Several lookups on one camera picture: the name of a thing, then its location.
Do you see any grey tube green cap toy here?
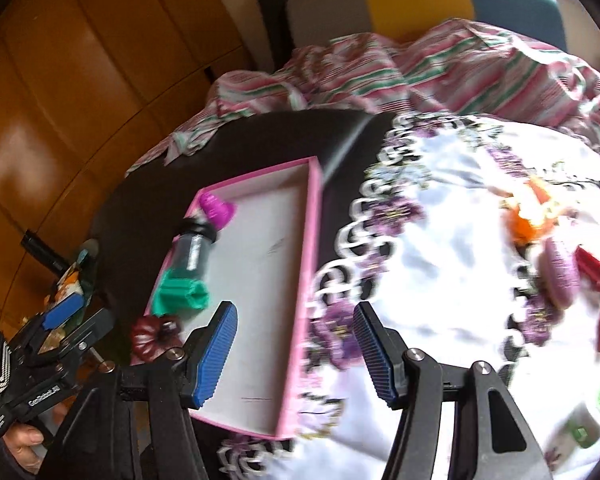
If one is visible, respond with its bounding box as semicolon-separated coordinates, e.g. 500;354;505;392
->
172;217;221;281

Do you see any purple ridged cylinder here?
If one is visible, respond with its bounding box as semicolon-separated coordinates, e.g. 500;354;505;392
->
537;235;581;311

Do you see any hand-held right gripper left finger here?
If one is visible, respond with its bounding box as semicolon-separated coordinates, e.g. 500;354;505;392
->
40;301;239;480

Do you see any dark red pumpkin toy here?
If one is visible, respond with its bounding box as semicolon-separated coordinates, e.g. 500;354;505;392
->
130;315;183;363

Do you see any orange block with holes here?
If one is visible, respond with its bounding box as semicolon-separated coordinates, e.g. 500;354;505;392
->
502;205;546;246

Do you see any black cylindrical object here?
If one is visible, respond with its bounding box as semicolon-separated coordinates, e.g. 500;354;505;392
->
20;230;72;272

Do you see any grey yellow blue headboard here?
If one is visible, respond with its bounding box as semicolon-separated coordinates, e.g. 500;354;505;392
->
285;0;568;53

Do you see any green ridged toy piece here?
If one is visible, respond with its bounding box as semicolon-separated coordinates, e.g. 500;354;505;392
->
152;270;211;316

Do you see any person's left hand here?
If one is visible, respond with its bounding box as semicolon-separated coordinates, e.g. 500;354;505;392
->
1;422;49;476

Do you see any white and green toy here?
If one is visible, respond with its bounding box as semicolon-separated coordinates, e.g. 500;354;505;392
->
545;385;600;466

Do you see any pink cardboard box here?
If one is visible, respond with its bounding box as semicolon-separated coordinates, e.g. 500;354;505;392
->
150;157;326;441

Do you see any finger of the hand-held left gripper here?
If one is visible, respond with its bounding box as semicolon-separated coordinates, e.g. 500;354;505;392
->
22;294;90;346
50;308;115;366

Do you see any red capsule toy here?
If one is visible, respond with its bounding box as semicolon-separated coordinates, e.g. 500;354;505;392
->
575;245;600;293

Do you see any orange and white packet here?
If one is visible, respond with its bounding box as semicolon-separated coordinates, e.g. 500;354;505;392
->
50;267;88;301

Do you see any brown wooden wardrobe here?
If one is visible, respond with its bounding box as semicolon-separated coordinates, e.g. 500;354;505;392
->
0;0;261;326

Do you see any black rolled mat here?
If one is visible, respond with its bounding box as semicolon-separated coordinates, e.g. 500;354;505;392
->
255;0;293;68

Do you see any pink green striped bedsheet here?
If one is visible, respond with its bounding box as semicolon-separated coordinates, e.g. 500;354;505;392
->
125;17;600;171

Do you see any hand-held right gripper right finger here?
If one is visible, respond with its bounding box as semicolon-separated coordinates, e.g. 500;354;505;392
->
352;301;553;480

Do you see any white embroidered floral tablecloth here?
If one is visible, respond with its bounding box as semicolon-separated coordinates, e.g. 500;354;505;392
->
217;112;600;480

